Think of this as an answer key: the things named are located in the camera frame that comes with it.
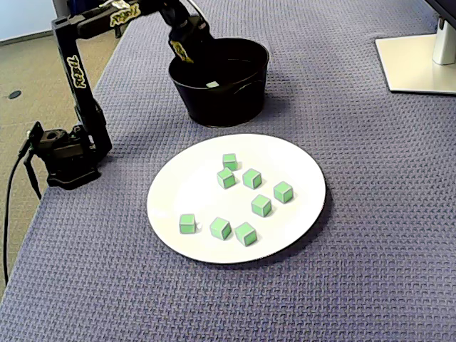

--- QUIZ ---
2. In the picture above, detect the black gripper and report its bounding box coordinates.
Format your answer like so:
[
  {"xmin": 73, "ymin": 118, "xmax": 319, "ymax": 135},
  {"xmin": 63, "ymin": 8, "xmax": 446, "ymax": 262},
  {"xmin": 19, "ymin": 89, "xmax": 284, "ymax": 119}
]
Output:
[{"xmin": 166, "ymin": 16, "xmax": 215, "ymax": 68}]

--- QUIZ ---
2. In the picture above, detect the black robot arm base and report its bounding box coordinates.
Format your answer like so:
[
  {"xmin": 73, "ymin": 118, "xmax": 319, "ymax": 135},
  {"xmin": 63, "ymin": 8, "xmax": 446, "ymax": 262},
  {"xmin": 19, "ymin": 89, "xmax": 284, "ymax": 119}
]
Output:
[{"xmin": 23, "ymin": 120, "xmax": 104, "ymax": 190}]

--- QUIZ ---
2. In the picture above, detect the black round container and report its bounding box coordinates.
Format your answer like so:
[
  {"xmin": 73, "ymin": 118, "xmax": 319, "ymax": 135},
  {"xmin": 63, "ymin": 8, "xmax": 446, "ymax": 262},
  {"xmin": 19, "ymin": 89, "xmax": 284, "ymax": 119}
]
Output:
[{"xmin": 167, "ymin": 37, "xmax": 271, "ymax": 128}]

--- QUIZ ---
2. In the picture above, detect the white round plate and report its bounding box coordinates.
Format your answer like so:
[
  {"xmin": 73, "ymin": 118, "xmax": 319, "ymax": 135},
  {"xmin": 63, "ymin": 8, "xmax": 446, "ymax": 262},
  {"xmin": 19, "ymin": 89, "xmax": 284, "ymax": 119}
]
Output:
[{"xmin": 146, "ymin": 133, "xmax": 328, "ymax": 265}]

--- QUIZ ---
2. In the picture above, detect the blue bin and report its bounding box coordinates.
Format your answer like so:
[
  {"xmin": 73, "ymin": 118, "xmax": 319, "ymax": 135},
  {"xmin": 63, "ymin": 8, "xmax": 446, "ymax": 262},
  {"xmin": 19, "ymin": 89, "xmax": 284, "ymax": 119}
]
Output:
[{"xmin": 66, "ymin": 0, "xmax": 104, "ymax": 14}]

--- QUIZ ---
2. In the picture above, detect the silver monitor stand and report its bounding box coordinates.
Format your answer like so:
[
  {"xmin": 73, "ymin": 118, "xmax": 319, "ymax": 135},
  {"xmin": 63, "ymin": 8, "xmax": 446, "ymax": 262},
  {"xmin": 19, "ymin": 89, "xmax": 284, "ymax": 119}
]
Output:
[{"xmin": 374, "ymin": 16, "xmax": 456, "ymax": 95}]

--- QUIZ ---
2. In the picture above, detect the black monitor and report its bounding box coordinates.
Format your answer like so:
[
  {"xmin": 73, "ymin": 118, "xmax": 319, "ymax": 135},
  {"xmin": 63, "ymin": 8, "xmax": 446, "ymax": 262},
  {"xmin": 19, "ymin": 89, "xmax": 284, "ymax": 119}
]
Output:
[{"xmin": 423, "ymin": 0, "xmax": 456, "ymax": 21}]

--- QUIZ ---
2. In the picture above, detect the blue woven table mat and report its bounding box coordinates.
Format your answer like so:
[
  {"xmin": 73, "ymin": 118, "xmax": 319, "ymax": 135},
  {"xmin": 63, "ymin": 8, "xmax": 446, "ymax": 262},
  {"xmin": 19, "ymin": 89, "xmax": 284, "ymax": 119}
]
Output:
[{"xmin": 0, "ymin": 0, "xmax": 456, "ymax": 342}]

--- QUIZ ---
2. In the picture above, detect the black cable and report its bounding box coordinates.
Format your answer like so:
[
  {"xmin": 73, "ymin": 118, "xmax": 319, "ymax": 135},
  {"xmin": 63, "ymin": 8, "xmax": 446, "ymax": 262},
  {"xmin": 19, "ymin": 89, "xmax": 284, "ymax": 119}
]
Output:
[
  {"xmin": 2, "ymin": 140, "xmax": 33, "ymax": 286},
  {"xmin": 22, "ymin": 152, "xmax": 43, "ymax": 200}
]

